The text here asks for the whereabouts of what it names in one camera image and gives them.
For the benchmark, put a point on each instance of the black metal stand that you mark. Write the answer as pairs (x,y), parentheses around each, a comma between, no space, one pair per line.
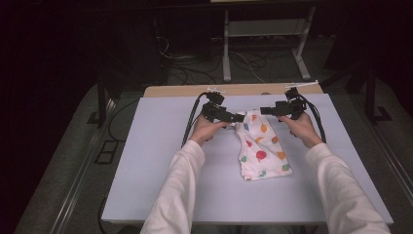
(370,97)
(101,104)

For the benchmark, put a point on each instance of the person's left hand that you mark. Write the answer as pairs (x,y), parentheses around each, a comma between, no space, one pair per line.
(204,130)

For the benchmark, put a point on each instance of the person's right hand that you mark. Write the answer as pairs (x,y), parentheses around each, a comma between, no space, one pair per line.
(303,128)

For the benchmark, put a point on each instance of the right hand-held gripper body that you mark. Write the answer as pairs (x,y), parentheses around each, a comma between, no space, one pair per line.
(290,106)

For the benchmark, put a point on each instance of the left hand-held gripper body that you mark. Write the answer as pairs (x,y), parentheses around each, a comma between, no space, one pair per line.
(212,110)

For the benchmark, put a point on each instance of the white metal table frame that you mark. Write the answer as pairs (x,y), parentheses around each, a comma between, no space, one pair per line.
(227,48)

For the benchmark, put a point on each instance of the white fruit-print pants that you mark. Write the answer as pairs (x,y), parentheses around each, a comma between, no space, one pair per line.
(263,149)

